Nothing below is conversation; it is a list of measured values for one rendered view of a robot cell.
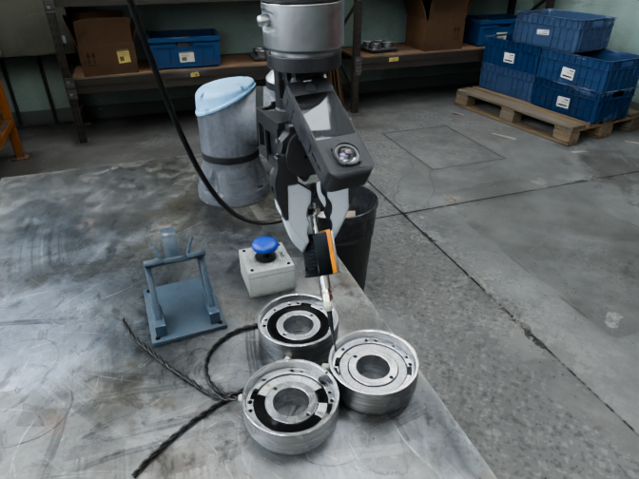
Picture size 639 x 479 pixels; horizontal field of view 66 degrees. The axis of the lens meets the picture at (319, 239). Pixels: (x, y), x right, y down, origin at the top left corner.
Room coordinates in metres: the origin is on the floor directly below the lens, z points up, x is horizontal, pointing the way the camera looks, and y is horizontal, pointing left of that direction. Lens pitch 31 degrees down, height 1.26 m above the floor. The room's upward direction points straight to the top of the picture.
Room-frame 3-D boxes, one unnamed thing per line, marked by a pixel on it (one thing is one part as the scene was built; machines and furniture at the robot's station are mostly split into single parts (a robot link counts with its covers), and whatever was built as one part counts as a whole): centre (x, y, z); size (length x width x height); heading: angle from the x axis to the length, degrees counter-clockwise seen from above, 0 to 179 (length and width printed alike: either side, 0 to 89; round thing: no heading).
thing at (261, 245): (0.63, 0.08, 0.85); 0.04 x 0.04 x 0.05
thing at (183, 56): (3.97, 1.03, 0.56); 0.52 x 0.38 x 0.22; 107
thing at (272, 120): (0.50, 0.02, 1.11); 0.09 x 0.08 x 0.12; 27
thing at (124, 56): (3.76, 1.53, 0.64); 0.49 x 0.40 x 0.37; 115
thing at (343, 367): (0.42, -0.06, 0.82); 0.08 x 0.08 x 0.02
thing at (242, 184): (0.96, 0.18, 0.85); 0.15 x 0.15 x 0.10
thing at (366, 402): (0.42, -0.06, 0.82); 0.10 x 0.10 x 0.04
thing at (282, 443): (0.37, 0.03, 0.82); 0.10 x 0.10 x 0.04
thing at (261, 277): (0.64, 0.08, 0.82); 0.08 x 0.07 x 0.05; 20
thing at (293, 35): (0.49, 0.02, 1.19); 0.08 x 0.08 x 0.05
